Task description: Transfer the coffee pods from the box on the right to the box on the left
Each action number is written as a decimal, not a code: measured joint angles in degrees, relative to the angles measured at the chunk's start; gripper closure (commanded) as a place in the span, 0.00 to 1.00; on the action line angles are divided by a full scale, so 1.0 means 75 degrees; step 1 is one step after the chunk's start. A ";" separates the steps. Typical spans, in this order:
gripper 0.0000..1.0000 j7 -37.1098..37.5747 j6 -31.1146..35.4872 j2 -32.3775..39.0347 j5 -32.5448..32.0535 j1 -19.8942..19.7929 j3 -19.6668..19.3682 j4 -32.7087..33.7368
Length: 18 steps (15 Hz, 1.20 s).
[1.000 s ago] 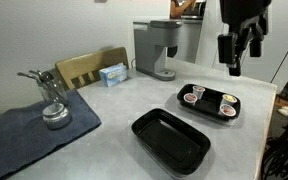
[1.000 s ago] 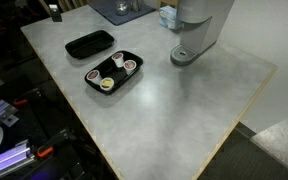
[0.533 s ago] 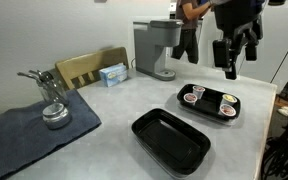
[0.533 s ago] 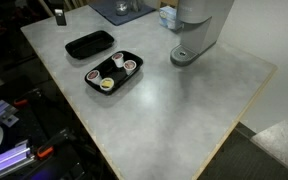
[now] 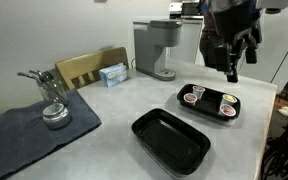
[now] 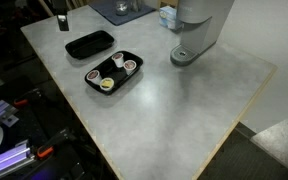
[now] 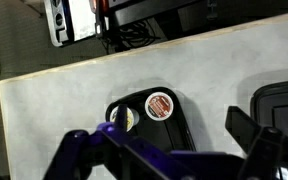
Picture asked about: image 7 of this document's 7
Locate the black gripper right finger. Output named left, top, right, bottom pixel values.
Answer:
left=224, top=105, right=286, bottom=180

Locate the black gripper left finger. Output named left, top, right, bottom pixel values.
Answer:
left=43, top=103, right=192, bottom=180

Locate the yellow lid coffee pod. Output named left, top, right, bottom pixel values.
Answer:
left=109, top=105, right=141, bottom=132

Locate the black plastic tray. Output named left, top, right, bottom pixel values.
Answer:
left=250, top=78, right=288, bottom=143
left=105, top=86, right=197, bottom=153

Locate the red lid coffee pod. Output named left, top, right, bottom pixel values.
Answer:
left=144, top=91, right=175, bottom=122

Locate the grey equipment box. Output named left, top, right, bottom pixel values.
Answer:
left=43, top=0, right=97, bottom=48

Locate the black cable bundle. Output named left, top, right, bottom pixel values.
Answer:
left=97, top=18, right=162, bottom=53

